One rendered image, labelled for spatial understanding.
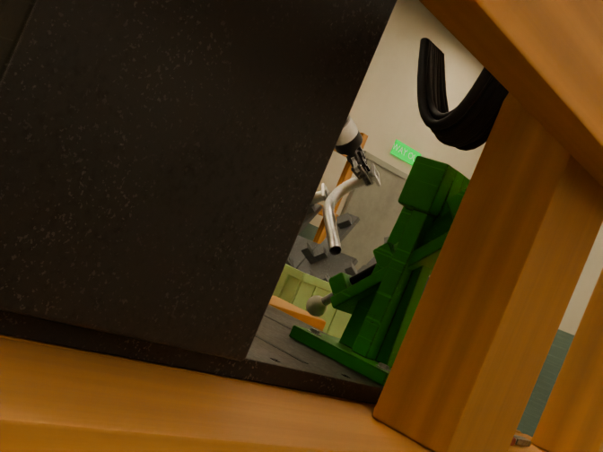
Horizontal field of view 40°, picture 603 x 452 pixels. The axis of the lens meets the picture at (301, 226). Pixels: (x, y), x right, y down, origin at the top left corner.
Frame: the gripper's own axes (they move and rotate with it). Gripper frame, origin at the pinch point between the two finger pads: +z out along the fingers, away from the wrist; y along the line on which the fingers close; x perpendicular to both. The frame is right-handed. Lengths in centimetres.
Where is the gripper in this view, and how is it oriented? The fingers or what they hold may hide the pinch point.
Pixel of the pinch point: (366, 175)
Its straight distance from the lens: 216.6
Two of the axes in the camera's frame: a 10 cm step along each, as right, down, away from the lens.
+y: -0.1, -6.5, 7.6
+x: -9.0, 3.4, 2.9
